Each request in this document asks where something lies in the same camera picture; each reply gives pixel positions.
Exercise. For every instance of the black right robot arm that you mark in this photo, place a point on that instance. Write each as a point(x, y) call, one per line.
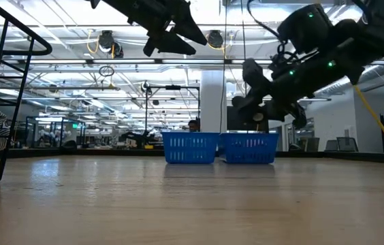
point(365, 34)

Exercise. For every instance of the dark office chair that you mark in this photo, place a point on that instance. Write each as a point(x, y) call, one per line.
point(331, 145)
point(347, 144)

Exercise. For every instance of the person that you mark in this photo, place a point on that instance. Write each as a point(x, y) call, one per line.
point(194, 125)

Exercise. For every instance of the blue plastic basket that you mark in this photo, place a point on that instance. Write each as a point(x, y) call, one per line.
point(190, 148)
point(249, 148)

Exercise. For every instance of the black monitor screen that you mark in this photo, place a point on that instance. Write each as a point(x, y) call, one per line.
point(237, 126)

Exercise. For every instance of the background robot work cell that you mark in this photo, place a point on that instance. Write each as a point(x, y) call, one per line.
point(56, 132)

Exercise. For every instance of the white building pillar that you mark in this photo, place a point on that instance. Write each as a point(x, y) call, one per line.
point(212, 102)

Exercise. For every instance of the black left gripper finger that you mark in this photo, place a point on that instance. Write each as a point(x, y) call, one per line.
point(188, 29)
point(175, 46)

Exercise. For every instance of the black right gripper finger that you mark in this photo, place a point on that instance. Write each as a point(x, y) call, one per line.
point(246, 103)
point(278, 115)

